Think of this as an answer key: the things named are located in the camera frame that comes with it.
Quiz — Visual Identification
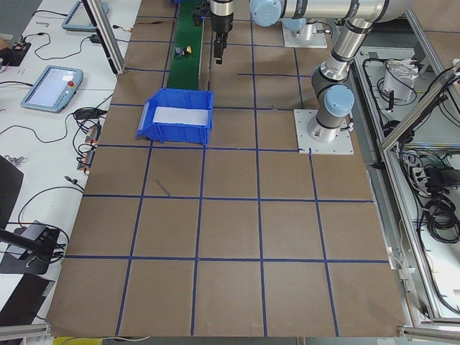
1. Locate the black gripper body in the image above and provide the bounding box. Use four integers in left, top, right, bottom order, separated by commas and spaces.
209, 0, 234, 35

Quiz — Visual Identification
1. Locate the yellow push button switch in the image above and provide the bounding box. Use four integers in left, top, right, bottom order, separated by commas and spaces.
175, 45, 193, 58

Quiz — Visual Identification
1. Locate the green conveyor belt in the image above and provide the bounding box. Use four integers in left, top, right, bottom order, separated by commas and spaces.
167, 1, 204, 90

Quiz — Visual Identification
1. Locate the blue left plastic bin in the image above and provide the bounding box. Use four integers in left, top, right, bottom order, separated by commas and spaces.
137, 88, 214, 145

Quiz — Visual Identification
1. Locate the white foam pad left bin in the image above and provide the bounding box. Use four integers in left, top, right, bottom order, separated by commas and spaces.
152, 106, 208, 126

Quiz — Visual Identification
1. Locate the black power adapter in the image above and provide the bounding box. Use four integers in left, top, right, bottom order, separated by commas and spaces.
90, 34, 101, 44

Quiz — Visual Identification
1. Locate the far teach pendant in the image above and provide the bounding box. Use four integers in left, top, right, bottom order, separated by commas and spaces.
61, 1, 96, 32

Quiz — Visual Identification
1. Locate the teach pendant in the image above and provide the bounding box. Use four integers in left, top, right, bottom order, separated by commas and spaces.
21, 65, 83, 113
61, 1, 96, 32

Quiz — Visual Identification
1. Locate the near teach pendant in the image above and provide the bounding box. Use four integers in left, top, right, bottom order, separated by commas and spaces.
21, 65, 83, 113

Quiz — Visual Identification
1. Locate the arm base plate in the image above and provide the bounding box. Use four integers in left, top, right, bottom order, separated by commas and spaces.
282, 23, 328, 49
294, 109, 354, 155

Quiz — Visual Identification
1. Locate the aluminium frame post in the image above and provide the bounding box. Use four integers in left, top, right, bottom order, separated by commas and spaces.
82, 0, 125, 75

